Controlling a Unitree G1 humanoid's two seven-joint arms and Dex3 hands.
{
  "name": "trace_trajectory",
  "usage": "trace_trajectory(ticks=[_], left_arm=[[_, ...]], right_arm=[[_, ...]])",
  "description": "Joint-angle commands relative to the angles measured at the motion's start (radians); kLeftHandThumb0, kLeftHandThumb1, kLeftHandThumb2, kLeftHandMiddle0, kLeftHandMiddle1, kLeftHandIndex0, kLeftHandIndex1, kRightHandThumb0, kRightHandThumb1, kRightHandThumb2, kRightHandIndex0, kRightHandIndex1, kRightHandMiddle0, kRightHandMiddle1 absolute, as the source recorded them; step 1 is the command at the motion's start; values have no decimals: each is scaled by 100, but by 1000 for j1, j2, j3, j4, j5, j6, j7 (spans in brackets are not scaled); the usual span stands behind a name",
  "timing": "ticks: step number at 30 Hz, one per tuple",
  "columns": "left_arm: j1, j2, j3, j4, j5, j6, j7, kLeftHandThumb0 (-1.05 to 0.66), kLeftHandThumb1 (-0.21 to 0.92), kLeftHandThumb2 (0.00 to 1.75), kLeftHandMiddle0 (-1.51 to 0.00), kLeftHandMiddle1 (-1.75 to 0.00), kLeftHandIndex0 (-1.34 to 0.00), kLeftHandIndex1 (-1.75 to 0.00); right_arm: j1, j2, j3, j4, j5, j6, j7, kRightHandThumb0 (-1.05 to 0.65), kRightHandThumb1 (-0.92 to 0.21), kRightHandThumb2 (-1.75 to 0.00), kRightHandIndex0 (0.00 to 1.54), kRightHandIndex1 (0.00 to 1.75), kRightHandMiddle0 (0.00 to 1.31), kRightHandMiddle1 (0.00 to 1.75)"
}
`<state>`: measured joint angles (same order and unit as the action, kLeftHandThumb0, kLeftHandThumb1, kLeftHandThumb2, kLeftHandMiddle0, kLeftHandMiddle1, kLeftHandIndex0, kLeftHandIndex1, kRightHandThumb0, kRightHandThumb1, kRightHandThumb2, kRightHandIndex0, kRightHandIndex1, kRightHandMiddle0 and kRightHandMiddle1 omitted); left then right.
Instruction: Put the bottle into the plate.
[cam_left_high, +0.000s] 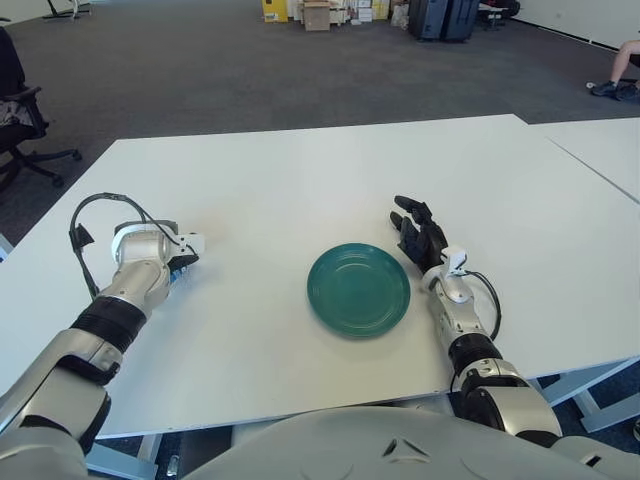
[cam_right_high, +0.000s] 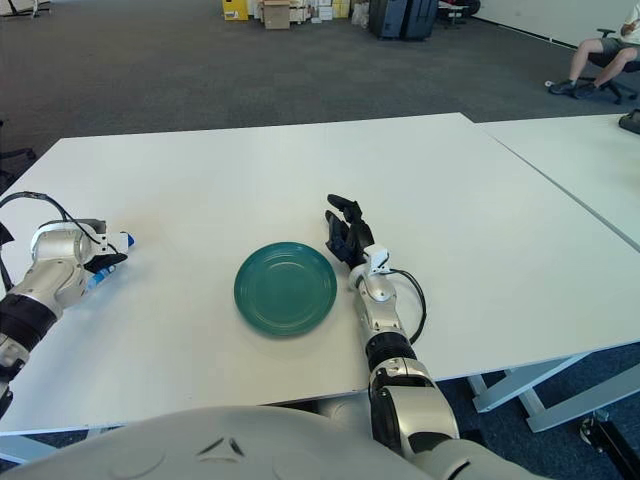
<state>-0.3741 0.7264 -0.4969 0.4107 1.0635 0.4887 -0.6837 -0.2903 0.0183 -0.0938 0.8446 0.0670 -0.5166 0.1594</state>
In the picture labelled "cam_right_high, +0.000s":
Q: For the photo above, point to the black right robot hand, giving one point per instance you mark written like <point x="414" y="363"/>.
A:
<point x="352" y="240"/>

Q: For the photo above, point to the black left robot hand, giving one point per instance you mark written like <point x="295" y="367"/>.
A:
<point x="107" y="262"/>

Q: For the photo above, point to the clear bottle with blue cap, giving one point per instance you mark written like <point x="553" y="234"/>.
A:
<point x="131" y="241"/>

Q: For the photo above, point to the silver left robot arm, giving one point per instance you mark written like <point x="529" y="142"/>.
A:
<point x="50" y="280"/>

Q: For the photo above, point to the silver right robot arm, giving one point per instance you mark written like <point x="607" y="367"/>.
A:
<point x="395" y="360"/>

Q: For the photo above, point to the green round plate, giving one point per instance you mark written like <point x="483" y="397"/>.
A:
<point x="286" y="290"/>

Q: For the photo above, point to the white table leg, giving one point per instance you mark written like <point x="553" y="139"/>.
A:
<point x="25" y="447"/>

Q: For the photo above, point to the grey robot torso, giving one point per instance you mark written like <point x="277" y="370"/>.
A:
<point x="225" y="450"/>

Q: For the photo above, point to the clear plastic bag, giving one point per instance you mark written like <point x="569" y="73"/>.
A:
<point x="360" y="15"/>

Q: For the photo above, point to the stack of white boxes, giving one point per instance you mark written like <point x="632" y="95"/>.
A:
<point x="320" y="11"/>

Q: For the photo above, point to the brown cardboard box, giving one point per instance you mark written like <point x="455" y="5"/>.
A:
<point x="276" y="15"/>

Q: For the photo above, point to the yellow box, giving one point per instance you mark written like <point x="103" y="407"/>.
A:
<point x="235" y="10"/>

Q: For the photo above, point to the black and white floor stand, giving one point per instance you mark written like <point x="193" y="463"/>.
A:
<point x="30" y="7"/>

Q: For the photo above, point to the seated person in shorts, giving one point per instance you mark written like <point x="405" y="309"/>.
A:
<point x="582" y="55"/>

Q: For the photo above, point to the black bag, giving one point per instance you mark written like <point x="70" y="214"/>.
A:
<point x="630" y="121"/>

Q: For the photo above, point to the black office chair under person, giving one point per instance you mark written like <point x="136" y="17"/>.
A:
<point x="617" y="90"/>

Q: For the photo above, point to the black stand with caster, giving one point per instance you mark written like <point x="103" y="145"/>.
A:
<point x="610" y="442"/>

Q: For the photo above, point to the white table leg frame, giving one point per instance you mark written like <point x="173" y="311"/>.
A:
<point x="502" y="395"/>

